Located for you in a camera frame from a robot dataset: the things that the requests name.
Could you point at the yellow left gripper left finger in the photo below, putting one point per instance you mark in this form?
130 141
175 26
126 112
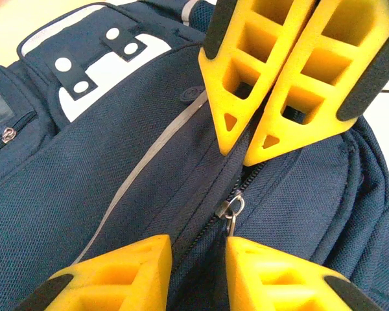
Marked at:
149 256

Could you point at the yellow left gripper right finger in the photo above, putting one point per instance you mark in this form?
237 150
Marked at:
246 269

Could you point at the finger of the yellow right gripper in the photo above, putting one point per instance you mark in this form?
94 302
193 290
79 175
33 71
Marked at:
220 97
278 129

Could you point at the navy blue backpack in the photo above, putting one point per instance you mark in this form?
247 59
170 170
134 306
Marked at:
84 162

